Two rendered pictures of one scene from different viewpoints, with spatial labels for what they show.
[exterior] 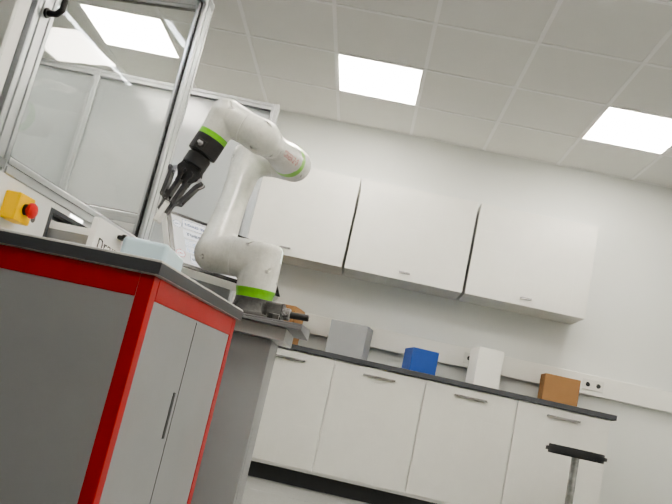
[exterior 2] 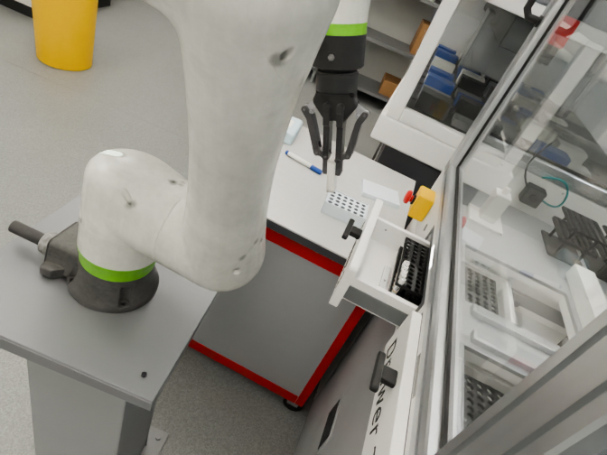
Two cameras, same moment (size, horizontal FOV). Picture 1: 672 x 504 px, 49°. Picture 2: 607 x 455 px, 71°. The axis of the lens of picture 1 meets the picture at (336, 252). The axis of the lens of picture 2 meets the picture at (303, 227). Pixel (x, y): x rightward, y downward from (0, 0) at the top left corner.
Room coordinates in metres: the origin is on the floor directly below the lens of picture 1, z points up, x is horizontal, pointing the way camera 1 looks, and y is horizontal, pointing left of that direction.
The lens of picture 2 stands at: (2.91, 0.45, 1.40)
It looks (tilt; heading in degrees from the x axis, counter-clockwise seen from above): 35 degrees down; 175
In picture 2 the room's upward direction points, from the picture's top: 24 degrees clockwise
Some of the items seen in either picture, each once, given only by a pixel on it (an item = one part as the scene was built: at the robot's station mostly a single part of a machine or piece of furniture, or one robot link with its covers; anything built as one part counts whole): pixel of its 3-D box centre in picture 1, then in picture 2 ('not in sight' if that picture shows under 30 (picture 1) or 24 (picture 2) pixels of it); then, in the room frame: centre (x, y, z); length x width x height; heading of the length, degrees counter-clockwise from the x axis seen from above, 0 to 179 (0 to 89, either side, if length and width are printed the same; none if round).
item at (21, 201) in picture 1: (18, 208); (420, 202); (1.87, 0.81, 0.88); 0.07 x 0.05 x 0.07; 170
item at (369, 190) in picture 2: not in sight; (379, 193); (1.70, 0.74, 0.77); 0.13 x 0.09 x 0.02; 93
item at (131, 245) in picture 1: (153, 256); (284, 127); (1.53, 0.37, 0.78); 0.15 x 0.10 x 0.04; 177
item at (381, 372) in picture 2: not in sight; (385, 375); (2.50, 0.69, 0.91); 0.07 x 0.04 x 0.01; 170
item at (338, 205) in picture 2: not in sight; (345, 208); (1.88, 0.63, 0.78); 0.12 x 0.08 x 0.04; 85
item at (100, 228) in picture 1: (113, 247); (359, 247); (2.17, 0.64, 0.87); 0.29 x 0.02 x 0.11; 170
